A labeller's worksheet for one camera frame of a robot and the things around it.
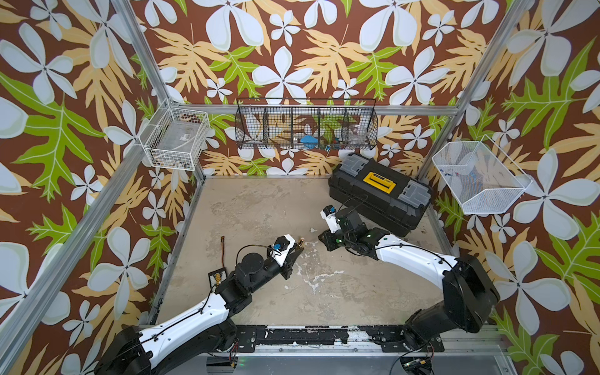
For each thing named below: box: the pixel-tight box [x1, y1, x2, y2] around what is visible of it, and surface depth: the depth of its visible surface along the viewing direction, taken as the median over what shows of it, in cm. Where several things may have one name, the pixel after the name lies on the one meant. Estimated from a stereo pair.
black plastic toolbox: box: [328, 153, 434, 237], surface depth 95 cm
